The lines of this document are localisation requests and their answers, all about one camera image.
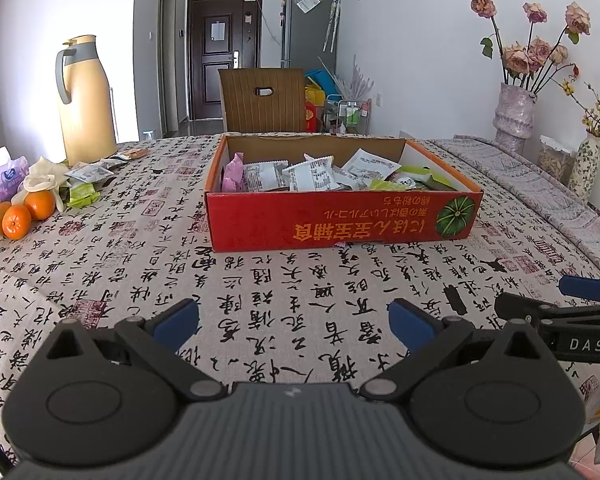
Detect metal trolley rack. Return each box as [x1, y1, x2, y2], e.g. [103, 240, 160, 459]
[324, 96, 372, 135]

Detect pink ribbed vase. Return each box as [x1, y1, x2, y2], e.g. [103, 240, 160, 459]
[493, 82, 538, 147]

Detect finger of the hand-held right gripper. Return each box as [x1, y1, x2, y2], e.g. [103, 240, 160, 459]
[494, 291, 561, 326]
[559, 275, 600, 305]

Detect dark brown door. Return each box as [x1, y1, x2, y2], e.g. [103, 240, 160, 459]
[186, 0, 263, 122]

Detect white umbrella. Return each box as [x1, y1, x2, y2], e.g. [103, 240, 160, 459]
[323, 0, 341, 53]

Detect green snack packet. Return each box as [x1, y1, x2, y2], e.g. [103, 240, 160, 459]
[66, 182, 101, 208]

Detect pale pink snack packet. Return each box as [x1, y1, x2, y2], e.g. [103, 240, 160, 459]
[221, 152, 245, 193]

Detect pile of mixed snack packets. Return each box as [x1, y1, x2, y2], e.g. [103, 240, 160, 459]
[242, 149, 458, 193]

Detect red cardboard box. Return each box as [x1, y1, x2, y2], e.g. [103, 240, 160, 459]
[203, 133, 483, 253]

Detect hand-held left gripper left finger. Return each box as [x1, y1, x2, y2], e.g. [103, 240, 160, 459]
[42, 298, 227, 402]

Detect dried pink roses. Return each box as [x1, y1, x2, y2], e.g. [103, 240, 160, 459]
[469, 0, 592, 95]

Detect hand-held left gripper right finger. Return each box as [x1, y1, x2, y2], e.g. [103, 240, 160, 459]
[362, 298, 548, 402]

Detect yellow thermos jug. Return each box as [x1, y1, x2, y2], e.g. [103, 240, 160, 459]
[55, 35, 118, 166]

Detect pale purple dried bouquet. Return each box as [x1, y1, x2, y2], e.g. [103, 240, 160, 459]
[340, 55, 376, 101]

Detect blue bag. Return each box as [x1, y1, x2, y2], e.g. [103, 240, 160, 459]
[305, 71, 337, 92]

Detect purple tissue pack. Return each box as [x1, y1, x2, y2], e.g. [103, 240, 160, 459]
[0, 147, 30, 213]

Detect red gift box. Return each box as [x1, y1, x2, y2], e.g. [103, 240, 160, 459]
[304, 102, 326, 133]

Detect clear jar of nuts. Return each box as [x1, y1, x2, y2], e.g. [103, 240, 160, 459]
[536, 135, 577, 183]

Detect grey refrigerator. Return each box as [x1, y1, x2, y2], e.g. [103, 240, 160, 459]
[281, 0, 342, 73]

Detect wooden chair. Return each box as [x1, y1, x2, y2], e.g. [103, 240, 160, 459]
[218, 67, 307, 133]

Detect grey patterned cloth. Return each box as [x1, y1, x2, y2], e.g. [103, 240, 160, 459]
[425, 135, 600, 281]

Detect floral print vase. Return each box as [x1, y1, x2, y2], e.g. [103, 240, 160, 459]
[569, 135, 600, 201]

